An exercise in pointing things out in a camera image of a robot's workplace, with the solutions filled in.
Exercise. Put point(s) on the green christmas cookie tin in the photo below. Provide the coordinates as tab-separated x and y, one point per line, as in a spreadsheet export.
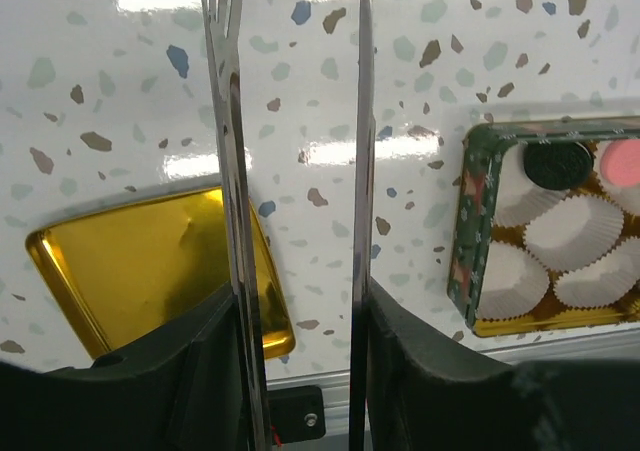
484	148

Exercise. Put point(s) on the white paper cup bottom-left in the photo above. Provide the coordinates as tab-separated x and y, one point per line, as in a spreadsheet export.
513	283

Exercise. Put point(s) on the black sandwich cookie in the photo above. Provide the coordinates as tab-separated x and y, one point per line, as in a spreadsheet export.
558	167

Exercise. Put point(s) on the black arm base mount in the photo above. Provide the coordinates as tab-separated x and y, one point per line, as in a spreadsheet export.
296	414

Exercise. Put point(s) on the aluminium front rail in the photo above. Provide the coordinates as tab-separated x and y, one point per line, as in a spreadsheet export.
462	364

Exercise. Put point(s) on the white paper cup bottom-right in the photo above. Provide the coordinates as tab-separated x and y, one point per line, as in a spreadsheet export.
602	282

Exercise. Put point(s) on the steel tongs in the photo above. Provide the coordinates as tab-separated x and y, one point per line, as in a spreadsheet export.
221	26

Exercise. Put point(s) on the gold tin lid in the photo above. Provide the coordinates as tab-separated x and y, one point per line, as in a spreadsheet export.
121	273

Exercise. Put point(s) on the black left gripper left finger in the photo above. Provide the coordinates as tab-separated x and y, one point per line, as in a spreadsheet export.
178	387

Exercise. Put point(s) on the pink round cookie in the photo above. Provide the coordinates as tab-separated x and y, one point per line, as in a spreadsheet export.
620	163

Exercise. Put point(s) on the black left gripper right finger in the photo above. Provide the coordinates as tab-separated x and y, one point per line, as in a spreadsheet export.
534	405

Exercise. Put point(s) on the white paper cup centre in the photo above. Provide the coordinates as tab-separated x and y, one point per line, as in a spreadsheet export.
574	233

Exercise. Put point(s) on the white paper cup top-right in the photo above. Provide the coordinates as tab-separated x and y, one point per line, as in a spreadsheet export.
627	198

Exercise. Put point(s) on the white paper cup top-left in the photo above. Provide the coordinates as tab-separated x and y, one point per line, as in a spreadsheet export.
519	200

